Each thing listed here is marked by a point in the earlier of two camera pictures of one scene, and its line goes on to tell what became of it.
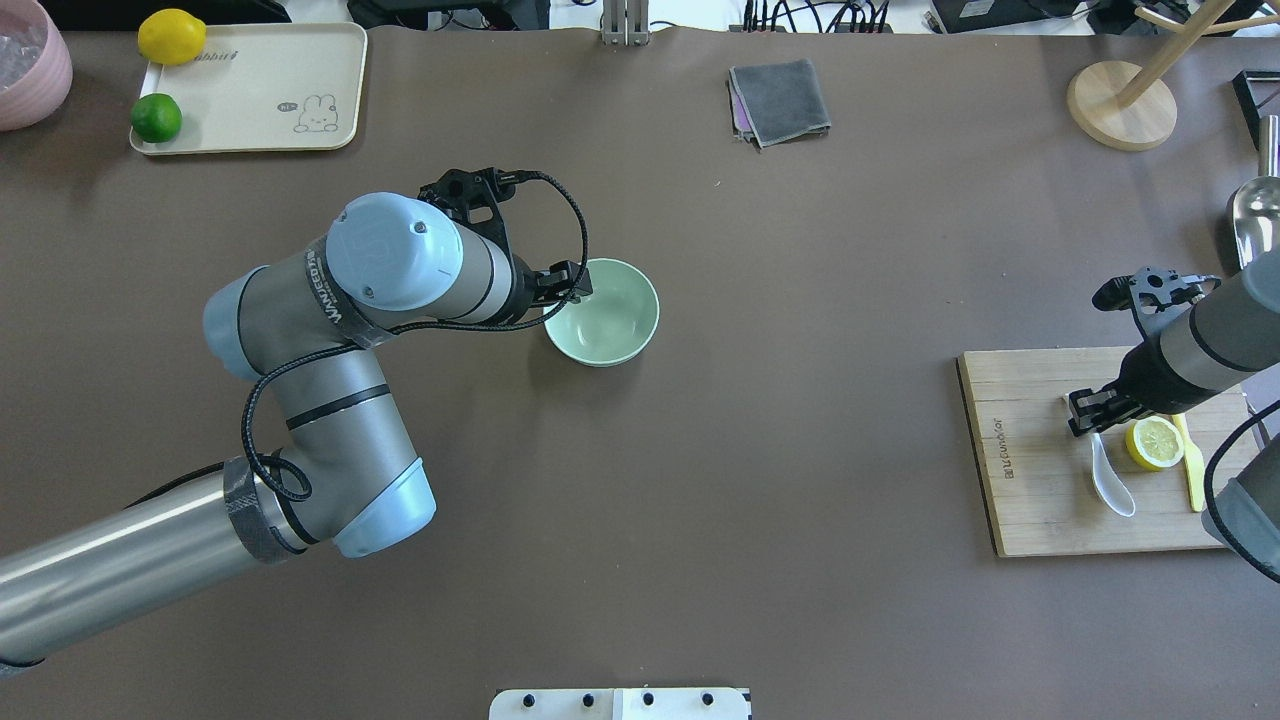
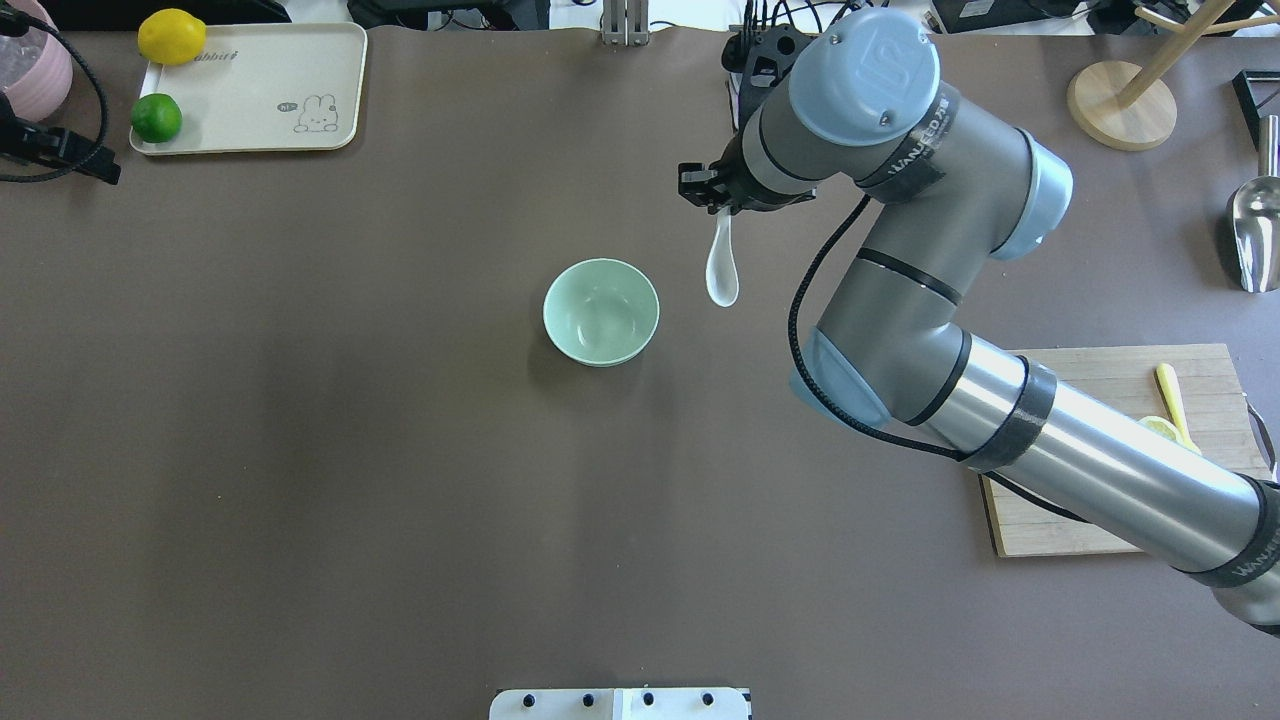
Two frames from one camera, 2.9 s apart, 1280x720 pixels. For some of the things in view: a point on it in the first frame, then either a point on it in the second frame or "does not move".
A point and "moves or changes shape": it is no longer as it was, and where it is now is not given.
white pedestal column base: [620, 704] does not move
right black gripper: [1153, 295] → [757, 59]
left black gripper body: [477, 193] → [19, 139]
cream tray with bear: [269, 87] does not move
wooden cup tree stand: [1126, 107] does not move
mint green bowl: [614, 324] does not move
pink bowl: [36, 65] does not move
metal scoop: [1256, 215] does not move
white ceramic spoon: [1110, 486] moves or changes shape
